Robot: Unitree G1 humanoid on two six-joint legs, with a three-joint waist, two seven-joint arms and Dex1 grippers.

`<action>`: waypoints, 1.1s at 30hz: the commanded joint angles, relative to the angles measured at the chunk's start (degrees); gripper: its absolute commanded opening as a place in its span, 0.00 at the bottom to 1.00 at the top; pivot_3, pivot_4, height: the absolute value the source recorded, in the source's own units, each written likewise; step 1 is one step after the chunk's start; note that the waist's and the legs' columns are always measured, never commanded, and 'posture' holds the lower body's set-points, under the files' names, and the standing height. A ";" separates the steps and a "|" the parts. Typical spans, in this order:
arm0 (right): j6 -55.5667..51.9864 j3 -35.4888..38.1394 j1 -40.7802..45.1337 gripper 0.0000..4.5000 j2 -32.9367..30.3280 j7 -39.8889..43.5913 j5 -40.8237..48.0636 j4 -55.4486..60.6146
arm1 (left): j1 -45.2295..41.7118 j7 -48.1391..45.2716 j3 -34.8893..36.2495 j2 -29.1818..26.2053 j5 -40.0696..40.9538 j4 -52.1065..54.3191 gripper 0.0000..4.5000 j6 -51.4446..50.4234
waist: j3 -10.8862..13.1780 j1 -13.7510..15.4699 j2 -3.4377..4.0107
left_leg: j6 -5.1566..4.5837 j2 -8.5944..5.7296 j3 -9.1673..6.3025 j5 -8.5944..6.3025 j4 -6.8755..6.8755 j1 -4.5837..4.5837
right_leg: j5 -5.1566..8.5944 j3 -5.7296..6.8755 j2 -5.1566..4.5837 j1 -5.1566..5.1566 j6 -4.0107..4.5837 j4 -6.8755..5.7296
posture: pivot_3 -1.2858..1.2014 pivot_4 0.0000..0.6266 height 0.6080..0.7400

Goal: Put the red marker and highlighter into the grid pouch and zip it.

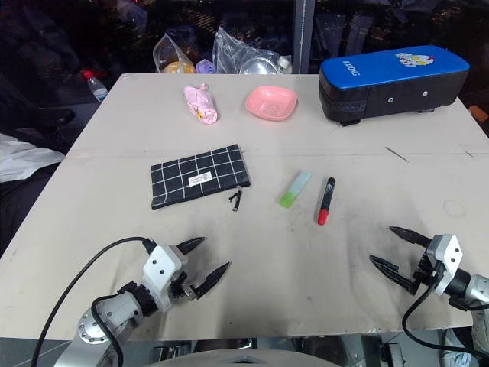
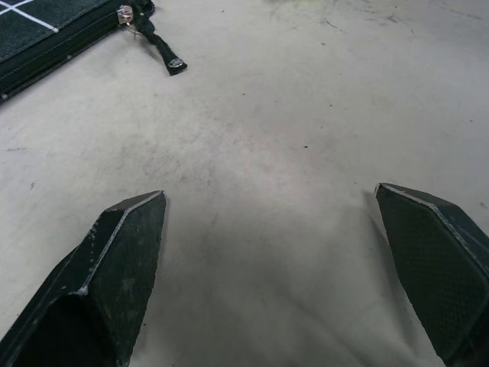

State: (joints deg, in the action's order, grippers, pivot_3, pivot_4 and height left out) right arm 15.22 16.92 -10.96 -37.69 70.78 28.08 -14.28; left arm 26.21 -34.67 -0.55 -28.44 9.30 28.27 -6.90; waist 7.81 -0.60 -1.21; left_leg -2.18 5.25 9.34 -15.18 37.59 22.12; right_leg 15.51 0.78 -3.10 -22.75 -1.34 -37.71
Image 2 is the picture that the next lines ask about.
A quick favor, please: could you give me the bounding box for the black strap with metal buckle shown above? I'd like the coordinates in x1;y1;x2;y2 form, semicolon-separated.
129;0;189;76

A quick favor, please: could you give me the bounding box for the dark green zippered case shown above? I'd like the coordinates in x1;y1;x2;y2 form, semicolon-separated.
0;0;135;101

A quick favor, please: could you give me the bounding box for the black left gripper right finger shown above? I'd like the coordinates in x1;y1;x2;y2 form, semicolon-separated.
374;182;489;367

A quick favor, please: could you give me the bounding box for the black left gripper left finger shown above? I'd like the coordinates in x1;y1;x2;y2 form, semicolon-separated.
0;190;167;367

